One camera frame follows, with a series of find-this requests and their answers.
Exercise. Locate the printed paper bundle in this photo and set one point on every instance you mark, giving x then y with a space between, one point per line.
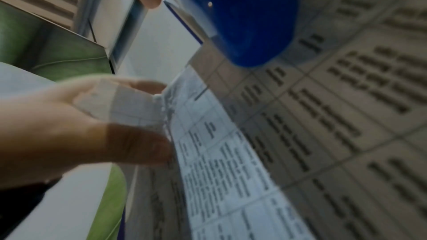
333 128

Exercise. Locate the green leaf print mat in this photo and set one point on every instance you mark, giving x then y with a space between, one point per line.
66 57

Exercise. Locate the blue white stapler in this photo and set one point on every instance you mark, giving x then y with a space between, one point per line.
240 9

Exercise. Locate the person's left hand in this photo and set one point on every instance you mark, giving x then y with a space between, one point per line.
50 133

